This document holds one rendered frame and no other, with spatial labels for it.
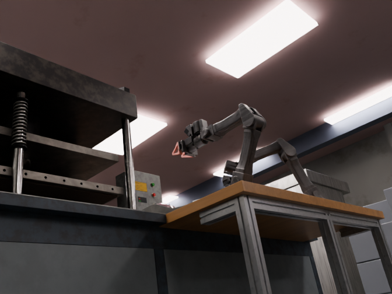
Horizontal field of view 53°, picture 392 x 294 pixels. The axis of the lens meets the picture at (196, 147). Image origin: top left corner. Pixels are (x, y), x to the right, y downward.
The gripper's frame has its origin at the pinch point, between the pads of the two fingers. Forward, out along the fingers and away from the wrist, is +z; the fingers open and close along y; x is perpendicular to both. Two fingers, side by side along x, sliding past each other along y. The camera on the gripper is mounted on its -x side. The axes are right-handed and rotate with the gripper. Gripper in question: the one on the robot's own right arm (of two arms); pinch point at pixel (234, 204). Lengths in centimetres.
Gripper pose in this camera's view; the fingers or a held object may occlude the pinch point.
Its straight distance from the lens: 211.7
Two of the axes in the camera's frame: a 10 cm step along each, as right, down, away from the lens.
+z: -2.5, 9.6, -0.9
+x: 7.2, 1.2, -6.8
